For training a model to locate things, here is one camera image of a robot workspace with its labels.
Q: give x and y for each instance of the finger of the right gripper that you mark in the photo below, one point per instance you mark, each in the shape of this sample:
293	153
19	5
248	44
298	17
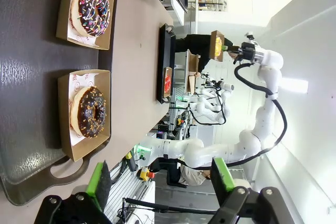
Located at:
232	48

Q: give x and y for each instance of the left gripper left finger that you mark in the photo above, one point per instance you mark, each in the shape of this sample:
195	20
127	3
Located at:
98	182

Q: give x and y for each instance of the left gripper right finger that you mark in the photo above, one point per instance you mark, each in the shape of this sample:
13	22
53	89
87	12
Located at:
225	179

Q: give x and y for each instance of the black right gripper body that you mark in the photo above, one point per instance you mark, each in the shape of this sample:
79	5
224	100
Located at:
248	52

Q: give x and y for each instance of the yellow glazed donut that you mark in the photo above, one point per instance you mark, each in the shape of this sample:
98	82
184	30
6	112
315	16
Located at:
217	47

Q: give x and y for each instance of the brown cardboard donut box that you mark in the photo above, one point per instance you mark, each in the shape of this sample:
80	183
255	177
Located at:
62	19
64	119
212	51
164	95

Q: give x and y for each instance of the chocolate donut orange sprinkles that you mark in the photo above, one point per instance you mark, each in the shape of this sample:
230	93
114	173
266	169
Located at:
86	103

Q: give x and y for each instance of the chocolate donut rainbow sprinkles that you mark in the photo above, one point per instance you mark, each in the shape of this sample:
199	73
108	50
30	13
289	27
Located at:
84	3

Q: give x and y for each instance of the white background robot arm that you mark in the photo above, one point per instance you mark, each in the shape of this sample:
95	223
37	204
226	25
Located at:
210	112

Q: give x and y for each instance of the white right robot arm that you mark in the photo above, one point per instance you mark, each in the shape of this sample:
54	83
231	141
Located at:
210	153

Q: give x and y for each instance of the dark brown plastic tray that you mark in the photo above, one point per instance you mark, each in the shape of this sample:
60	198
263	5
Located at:
161	64
26	51

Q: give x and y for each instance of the seated person in beige shirt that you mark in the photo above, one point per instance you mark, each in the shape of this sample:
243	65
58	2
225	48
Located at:
193	176

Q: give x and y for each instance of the background person in black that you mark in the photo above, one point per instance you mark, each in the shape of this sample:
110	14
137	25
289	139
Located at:
194	48

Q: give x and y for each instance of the tall brown cardboard carton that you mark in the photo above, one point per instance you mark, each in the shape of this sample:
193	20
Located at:
193	61

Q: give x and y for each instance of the yellow emergency stop red button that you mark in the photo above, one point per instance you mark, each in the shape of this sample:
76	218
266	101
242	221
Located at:
147	174

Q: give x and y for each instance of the small brown cardboard carton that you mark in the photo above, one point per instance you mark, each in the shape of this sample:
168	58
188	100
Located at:
191	85

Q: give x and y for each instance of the bright ceiling light panel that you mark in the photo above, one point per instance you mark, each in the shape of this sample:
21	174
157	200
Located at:
295	85

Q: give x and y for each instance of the black metal rod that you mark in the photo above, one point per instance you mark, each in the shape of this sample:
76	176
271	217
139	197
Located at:
170	208

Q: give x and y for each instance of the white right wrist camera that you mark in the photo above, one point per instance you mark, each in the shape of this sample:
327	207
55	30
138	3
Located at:
250	36

